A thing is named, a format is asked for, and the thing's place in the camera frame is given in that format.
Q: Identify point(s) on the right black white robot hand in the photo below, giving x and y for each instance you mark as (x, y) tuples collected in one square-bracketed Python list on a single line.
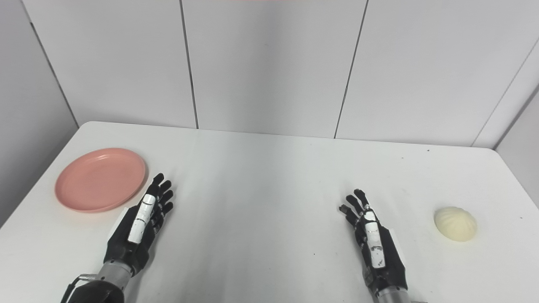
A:
[(374, 244)]

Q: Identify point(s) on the pink round plate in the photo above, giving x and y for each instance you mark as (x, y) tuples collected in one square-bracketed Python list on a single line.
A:
[(100, 179)]

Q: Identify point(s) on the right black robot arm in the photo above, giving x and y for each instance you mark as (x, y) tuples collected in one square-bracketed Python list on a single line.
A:
[(393, 296)]

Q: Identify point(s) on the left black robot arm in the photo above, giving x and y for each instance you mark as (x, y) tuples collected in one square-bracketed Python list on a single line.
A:
[(103, 286)]

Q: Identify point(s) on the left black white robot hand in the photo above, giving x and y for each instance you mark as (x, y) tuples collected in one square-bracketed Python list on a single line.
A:
[(139, 227)]

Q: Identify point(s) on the white steamed bun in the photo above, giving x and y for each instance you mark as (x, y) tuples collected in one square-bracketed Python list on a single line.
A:
[(455, 224)]

